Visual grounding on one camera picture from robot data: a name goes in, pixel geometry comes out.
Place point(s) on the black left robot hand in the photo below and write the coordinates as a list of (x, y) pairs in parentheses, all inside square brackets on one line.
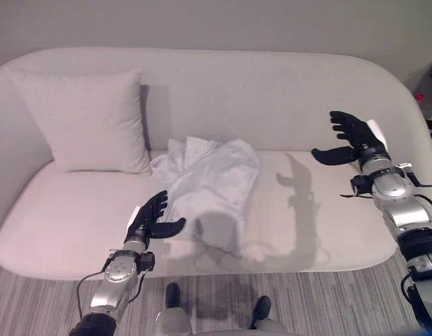
[(150, 220)]

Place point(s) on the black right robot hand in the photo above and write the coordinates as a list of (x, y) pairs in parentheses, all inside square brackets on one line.
[(352, 134)]

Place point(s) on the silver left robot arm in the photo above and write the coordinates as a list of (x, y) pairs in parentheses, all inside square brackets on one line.
[(112, 280)]

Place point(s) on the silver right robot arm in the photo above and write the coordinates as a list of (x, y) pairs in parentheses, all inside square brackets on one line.
[(403, 210)]

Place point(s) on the white sofa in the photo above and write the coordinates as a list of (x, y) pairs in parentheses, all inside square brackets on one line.
[(208, 157)]

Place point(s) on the white shirt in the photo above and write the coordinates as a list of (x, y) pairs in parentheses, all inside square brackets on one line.
[(212, 185)]

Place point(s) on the grey cabinet with red object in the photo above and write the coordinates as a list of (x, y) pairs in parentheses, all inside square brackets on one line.
[(428, 92)]

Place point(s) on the silver left robot leg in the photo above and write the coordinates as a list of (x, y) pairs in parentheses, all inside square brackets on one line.
[(174, 311)]

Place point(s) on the silver robot leg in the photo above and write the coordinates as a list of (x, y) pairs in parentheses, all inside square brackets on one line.
[(263, 313), (174, 311)]

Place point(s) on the white square pillow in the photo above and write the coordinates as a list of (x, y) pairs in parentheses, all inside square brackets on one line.
[(91, 120)]

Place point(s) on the silver right robot leg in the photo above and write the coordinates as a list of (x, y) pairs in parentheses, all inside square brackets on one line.
[(263, 313)]

